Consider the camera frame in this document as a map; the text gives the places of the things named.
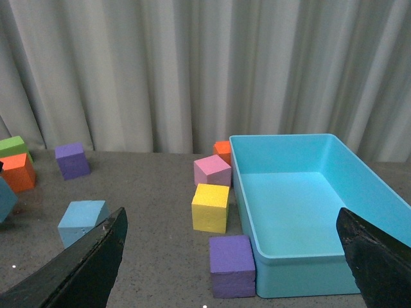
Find grey pleated curtain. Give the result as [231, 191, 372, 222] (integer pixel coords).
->
[1, 1, 410, 162]

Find green foam cube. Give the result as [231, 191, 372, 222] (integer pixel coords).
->
[0, 136, 33, 163]

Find light blue plastic bin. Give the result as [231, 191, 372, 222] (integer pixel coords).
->
[229, 134, 410, 298]

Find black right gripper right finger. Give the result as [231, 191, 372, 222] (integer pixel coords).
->
[336, 208, 410, 307]

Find orange foam cube by bin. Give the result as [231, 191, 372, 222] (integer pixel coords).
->
[213, 141, 231, 165]

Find orange foam cube left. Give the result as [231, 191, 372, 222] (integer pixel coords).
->
[1, 153, 36, 193]

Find light blue foam cube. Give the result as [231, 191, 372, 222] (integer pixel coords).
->
[0, 178, 18, 223]
[58, 200, 110, 248]

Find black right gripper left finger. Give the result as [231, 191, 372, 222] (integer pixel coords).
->
[1, 207, 128, 307]

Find purple foam cube near bin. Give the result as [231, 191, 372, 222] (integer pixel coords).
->
[209, 235, 256, 298]

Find pink foam cube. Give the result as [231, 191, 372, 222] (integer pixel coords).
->
[193, 155, 232, 187]

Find purple foam cube far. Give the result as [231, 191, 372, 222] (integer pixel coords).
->
[55, 142, 91, 180]

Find yellow foam cube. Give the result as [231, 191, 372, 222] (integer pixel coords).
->
[191, 184, 230, 234]

